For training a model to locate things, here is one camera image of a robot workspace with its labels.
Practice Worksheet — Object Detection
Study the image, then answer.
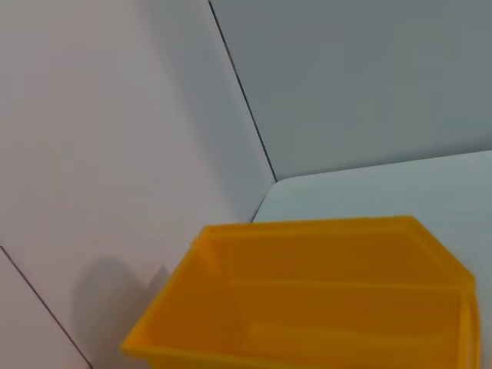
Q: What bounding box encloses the yellow plastic bin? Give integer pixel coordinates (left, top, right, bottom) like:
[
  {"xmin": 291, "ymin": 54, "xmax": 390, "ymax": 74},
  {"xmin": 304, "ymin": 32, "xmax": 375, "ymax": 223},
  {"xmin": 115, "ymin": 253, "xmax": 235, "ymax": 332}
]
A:
[{"xmin": 121, "ymin": 214, "xmax": 481, "ymax": 369}]

